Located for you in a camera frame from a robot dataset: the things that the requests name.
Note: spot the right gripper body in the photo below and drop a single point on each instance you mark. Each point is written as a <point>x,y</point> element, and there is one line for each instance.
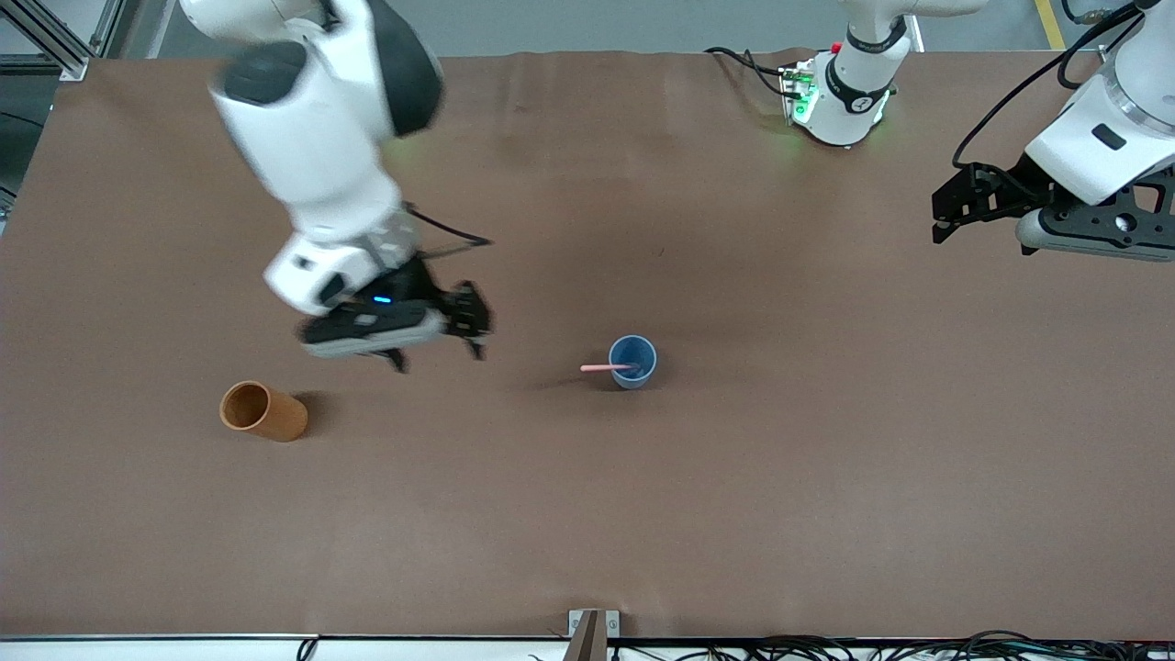
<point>419,280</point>

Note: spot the pink chopstick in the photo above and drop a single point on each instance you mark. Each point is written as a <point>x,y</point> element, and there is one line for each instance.
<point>601,368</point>

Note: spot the blue cup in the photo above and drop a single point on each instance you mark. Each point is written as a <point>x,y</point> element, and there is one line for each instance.
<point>635,372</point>

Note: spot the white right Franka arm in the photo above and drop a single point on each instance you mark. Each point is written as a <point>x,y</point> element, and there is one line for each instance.
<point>312,110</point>

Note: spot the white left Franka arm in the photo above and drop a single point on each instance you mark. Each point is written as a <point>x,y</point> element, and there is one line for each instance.
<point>854,83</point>

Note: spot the orange-brown cylindrical cup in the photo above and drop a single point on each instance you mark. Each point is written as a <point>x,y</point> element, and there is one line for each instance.
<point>275,415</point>

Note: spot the brown table cover sheet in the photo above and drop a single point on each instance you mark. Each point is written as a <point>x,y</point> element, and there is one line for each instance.
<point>734,514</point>

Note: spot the brown wooden post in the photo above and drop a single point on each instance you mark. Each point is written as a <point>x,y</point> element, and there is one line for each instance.
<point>587,638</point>

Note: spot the aluminium frame profile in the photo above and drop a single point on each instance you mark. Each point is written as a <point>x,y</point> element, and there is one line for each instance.
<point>55,50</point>

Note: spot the grey metal bracket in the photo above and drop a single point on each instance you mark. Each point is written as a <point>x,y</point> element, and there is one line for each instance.
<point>613,624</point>

